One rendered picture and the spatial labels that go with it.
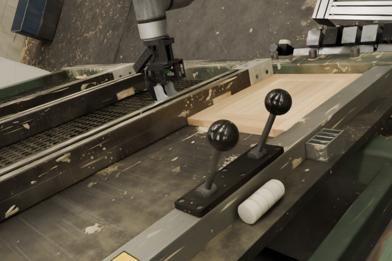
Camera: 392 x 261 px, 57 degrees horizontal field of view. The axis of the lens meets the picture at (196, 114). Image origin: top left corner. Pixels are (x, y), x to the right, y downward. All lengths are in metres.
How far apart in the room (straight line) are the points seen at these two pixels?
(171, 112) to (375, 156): 0.45
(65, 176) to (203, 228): 0.36
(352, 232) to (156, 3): 0.65
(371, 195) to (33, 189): 0.59
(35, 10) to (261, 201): 4.86
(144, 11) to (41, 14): 4.35
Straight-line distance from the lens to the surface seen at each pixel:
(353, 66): 1.09
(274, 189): 0.53
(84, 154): 0.76
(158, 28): 0.92
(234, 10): 2.72
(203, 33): 2.85
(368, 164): 0.77
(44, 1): 5.26
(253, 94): 1.02
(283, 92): 0.50
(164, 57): 0.92
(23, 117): 1.22
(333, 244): 0.55
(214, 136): 0.41
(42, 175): 0.73
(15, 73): 4.79
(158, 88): 0.97
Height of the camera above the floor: 1.86
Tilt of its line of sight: 44 degrees down
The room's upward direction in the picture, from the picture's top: 74 degrees counter-clockwise
